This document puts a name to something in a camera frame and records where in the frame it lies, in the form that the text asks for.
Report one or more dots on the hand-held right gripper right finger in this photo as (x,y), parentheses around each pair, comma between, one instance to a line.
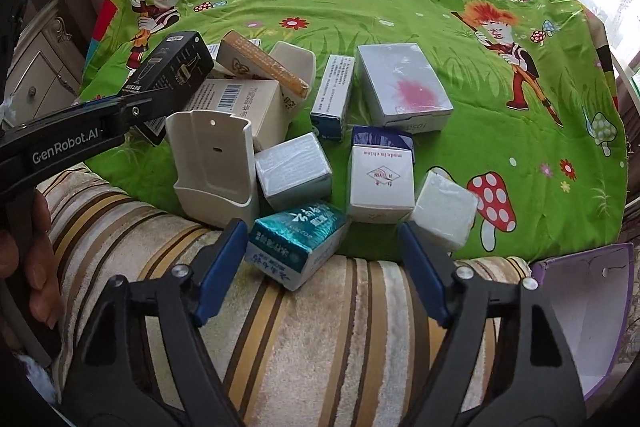
(422,272)

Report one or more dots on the white plastic wall holder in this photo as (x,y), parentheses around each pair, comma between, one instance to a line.
(210,167)
(297,62)

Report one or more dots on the cream carved nightstand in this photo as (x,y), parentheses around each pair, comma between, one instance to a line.
(40,72)

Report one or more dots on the orange and white box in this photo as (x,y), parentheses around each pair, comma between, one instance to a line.
(255,59)

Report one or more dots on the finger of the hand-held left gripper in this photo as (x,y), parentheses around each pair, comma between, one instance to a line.
(145,109)
(100,100)

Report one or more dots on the small white box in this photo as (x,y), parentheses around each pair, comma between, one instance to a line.
(212,54)

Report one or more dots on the green cartoon printed blanket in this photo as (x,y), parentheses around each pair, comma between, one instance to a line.
(400,7)

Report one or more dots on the white cube box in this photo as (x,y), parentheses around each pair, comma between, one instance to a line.
(445,212)

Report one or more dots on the narrow white and blue box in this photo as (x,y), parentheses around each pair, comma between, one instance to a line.
(332,92)

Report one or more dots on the white fluffy cloth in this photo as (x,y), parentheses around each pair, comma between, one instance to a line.
(35,377)

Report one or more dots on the white box with blue top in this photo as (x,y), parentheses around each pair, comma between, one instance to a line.
(380,187)

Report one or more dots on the large grey pink-stained box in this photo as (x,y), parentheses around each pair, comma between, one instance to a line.
(400,82)

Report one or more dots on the black printed box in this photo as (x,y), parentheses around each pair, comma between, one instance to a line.
(175,67)

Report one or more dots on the large white barcode box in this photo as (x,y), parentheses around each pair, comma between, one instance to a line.
(250,107)

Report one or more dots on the purple cardboard box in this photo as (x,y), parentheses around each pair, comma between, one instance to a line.
(585,322)

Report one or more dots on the grey cube box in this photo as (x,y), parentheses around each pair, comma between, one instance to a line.
(292,169)

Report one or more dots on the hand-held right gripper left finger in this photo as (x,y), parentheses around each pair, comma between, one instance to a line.
(222,264)

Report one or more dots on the person's left hand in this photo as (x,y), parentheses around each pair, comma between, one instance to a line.
(40,267)

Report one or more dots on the teal and white box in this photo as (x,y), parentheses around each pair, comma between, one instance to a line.
(290,247)

